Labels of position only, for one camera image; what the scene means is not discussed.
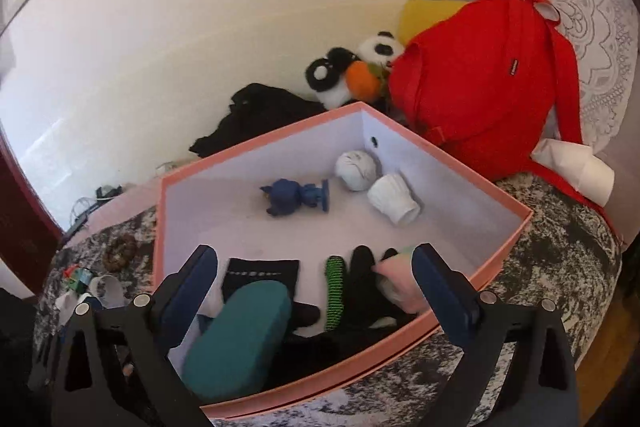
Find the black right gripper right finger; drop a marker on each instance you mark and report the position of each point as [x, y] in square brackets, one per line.
[540, 388]

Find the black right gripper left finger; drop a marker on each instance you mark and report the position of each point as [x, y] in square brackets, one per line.
[113, 367]

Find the teal glasses case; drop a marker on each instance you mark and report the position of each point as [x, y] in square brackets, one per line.
[230, 360]

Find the black glove with grey stripe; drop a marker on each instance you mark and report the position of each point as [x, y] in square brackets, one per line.
[241, 272]

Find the pastel rainbow clear pouch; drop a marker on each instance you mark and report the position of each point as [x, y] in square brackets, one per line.
[396, 282]

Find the black glove with green stitching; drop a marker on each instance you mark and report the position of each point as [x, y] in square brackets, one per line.
[354, 304]

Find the white small cup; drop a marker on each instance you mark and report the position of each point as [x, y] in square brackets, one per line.
[391, 196]

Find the blue figurine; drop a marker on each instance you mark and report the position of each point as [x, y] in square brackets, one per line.
[287, 196]

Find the white yarn ball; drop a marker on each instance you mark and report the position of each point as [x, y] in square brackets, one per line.
[357, 169]

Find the grey cup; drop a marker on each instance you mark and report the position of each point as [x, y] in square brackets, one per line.
[108, 290]

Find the colourful small toy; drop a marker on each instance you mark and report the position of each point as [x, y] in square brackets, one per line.
[77, 279]

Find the dark red wooden door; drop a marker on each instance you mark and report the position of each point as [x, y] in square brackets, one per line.
[29, 236]

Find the pink storage box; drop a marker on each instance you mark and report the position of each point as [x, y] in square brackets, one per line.
[217, 201]

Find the black clothing pile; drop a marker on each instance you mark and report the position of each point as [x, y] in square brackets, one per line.
[255, 110]

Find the red backpack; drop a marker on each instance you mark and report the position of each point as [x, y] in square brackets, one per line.
[481, 84]

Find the panda plush toy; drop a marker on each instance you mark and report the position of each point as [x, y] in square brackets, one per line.
[342, 76]

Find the yellow pillow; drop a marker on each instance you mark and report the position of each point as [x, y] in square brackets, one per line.
[419, 15]

